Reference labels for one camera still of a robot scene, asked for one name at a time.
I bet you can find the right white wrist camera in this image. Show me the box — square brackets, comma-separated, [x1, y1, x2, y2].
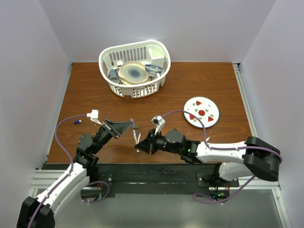
[151, 115, 165, 135]

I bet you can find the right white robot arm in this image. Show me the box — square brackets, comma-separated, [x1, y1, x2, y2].
[135, 129, 282, 187]

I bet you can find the blue patterned white bowl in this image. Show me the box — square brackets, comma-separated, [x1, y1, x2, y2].
[145, 64, 164, 77]

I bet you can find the beige blue-centred plate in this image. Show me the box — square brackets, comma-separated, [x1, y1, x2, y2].
[118, 61, 150, 85]

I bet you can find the watermelon pattern round plate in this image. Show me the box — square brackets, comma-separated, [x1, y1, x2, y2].
[183, 96, 219, 128]

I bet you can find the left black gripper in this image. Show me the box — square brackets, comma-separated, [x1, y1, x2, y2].
[91, 118, 132, 154]

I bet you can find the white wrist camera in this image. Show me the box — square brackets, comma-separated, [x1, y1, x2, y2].
[151, 115, 165, 135]
[86, 109, 103, 125]

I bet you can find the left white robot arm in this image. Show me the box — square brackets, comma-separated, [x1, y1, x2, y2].
[17, 119, 132, 228]

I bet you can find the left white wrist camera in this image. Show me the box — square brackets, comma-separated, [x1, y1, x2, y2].
[86, 109, 103, 125]

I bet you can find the white plastic dish basket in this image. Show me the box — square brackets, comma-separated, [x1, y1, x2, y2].
[98, 39, 171, 98]

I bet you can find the aluminium frame rail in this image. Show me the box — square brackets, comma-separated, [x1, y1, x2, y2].
[232, 63, 291, 228]

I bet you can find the grey-white mug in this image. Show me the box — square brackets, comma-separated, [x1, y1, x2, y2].
[108, 69, 121, 84]

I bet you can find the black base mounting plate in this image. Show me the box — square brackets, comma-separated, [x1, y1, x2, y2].
[80, 163, 266, 199]

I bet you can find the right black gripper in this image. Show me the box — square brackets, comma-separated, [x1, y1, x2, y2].
[135, 129, 181, 155]

